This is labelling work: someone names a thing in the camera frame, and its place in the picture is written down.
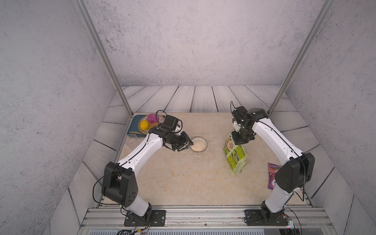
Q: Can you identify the white patterned breakfast bowl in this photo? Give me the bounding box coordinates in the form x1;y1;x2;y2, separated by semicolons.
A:
189;136;208;153

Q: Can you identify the aluminium frame post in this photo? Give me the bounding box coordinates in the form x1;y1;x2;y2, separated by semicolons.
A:
268;0;334;116
73;0;133;117

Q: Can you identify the left aluminium frame post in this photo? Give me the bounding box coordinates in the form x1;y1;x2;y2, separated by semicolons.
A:
73;0;133;117

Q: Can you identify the patterned fruit plate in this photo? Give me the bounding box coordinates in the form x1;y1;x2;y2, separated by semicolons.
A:
138;115;165;135

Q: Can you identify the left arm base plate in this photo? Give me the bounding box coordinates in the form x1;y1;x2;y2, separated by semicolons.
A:
124;209;166;227

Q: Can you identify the green oats bag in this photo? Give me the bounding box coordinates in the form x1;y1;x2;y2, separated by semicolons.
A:
224;131;248;174

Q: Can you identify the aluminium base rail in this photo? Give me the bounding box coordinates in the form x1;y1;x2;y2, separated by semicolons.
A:
78;205;337;235

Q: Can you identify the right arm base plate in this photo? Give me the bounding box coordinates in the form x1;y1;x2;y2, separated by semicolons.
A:
244;209;289;226

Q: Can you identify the poured oats pile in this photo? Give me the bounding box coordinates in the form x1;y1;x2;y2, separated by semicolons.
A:
191;138;206;152

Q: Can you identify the teal placemat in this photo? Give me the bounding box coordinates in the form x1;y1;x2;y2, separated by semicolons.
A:
127;115;148;137

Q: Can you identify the orange brown toy fruit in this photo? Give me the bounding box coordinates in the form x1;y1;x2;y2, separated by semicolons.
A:
148;122;159;131

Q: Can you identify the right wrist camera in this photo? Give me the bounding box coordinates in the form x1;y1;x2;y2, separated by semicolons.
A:
233;119;241;132

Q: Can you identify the right aluminium frame post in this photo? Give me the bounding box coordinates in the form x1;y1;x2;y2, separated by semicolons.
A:
268;0;334;116

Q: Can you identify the yellow toy lemon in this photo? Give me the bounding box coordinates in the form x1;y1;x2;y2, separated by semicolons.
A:
139;119;149;131

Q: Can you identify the magenta toy fruit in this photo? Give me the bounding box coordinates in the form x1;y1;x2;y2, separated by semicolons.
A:
147;114;159;123

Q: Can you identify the purple Fox's candy bag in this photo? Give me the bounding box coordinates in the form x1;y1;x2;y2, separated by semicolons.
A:
268;163;282;190

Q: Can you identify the clear drinking glass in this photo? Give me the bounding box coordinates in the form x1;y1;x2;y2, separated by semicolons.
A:
124;134;138;145

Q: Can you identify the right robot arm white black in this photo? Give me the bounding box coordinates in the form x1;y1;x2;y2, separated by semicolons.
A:
232;106;315;226

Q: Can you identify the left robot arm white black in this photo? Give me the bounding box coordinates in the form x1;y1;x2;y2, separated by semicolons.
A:
101;115;193;224

